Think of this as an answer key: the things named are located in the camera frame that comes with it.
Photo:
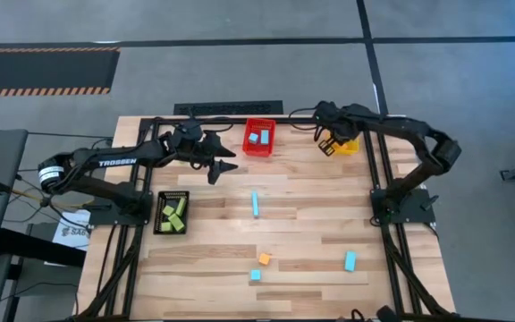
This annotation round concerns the red plastic basket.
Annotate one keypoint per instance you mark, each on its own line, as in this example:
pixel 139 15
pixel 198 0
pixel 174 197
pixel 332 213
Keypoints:
pixel 259 151

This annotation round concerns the black plastic basket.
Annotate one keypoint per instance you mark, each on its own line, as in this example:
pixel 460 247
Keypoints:
pixel 171 195

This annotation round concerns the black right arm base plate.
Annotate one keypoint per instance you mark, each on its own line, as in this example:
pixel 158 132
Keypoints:
pixel 418 210

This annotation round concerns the white printed paper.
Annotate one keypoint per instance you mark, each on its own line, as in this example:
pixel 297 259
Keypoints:
pixel 72 232

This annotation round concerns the thin long light blue block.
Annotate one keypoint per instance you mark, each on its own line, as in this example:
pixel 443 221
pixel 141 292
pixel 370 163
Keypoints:
pixel 255 204

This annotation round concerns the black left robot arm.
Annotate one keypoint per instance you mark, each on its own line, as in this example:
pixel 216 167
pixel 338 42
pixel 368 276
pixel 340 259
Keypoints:
pixel 114 162

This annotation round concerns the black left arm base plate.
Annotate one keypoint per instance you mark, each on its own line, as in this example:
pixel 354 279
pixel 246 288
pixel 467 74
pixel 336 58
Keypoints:
pixel 105 219

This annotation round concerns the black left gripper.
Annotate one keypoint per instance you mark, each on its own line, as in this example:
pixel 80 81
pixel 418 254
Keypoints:
pixel 190 145

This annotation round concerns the light blue foam cube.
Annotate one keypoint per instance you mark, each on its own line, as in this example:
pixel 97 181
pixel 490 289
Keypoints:
pixel 255 275
pixel 253 138

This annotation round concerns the dark round object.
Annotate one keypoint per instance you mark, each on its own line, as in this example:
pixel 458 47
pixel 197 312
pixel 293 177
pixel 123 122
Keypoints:
pixel 385 314

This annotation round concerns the green foam cube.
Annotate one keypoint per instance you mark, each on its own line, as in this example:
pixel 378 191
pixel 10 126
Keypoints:
pixel 166 226
pixel 168 210

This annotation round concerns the yellow plastic basket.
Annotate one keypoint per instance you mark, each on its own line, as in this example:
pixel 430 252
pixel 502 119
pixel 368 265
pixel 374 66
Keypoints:
pixel 350 148

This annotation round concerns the long green foam block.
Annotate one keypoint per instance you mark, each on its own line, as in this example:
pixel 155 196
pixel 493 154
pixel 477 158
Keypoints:
pixel 181 206

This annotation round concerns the black hazard-striped floor mat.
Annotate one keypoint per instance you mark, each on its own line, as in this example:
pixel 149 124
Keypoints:
pixel 38 69

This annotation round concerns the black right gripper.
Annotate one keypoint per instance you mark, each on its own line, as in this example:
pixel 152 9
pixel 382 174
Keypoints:
pixel 340 123

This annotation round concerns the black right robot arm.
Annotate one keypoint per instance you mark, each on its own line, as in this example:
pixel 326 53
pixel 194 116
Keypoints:
pixel 400 127

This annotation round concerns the black beam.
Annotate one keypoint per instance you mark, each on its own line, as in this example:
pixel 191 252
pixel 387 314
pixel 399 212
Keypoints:
pixel 38 248

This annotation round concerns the black aluminium table frame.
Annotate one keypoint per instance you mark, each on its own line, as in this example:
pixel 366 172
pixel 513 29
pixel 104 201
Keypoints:
pixel 284 120

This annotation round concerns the light blue foam block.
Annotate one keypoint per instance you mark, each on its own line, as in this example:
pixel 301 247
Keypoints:
pixel 264 136
pixel 350 261

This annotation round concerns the orange foam cube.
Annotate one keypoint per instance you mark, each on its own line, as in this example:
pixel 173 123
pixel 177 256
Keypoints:
pixel 264 259

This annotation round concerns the black floor grille strip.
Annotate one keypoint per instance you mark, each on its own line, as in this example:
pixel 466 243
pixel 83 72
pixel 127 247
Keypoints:
pixel 228 107

